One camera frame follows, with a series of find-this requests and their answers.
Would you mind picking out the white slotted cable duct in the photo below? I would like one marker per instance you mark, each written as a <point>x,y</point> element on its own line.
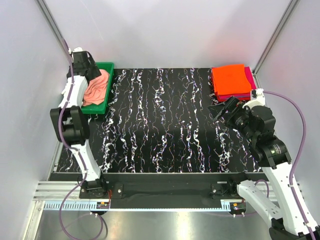
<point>139,206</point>

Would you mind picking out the magenta folded t-shirt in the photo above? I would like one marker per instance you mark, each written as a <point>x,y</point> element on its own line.
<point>249,77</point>

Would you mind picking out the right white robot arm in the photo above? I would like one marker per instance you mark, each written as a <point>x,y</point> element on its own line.
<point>290,218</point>

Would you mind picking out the salmon pink t-shirt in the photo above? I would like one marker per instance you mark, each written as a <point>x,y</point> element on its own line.
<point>96,91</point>

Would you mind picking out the left aluminium frame post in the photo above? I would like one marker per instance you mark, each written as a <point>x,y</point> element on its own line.
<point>49,18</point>

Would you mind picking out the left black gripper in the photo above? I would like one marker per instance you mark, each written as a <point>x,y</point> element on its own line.
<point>95,72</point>

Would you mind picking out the black marbled table mat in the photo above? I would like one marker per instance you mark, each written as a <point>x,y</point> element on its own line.
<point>158,121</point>

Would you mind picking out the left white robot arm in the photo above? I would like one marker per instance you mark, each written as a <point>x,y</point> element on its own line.
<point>86,86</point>

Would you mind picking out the green plastic bin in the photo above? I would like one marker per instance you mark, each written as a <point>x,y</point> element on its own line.
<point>101,109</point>

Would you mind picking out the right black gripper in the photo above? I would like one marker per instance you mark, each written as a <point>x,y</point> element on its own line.
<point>234,105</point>

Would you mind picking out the right aluminium frame post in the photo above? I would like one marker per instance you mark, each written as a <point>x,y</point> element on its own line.
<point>292,5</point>

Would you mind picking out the orange folded t-shirt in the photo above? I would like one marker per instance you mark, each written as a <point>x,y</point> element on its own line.
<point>230,79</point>

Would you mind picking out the aluminium frame post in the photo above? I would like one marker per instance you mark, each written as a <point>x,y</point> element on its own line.
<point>49,18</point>
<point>292,5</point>

